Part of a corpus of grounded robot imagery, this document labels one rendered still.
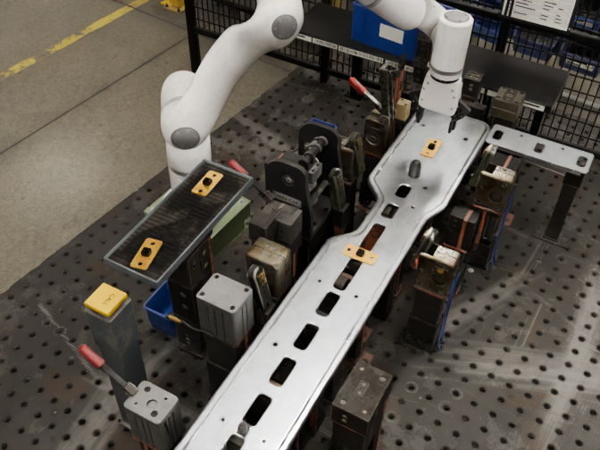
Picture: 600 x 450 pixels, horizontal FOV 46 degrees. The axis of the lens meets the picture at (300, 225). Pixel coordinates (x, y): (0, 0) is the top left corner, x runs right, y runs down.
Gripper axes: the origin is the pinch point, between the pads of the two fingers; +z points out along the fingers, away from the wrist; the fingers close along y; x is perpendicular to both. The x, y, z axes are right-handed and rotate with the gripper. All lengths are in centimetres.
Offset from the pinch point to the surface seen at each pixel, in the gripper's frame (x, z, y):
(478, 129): 15.5, 8.7, 8.8
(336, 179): -33.8, 0.8, -13.2
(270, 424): -96, 10, 4
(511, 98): 26.1, 2.6, 13.9
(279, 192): -45, 1, -23
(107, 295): -95, -6, -33
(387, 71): -1.7, -12.0, -15.1
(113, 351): -99, 6, -31
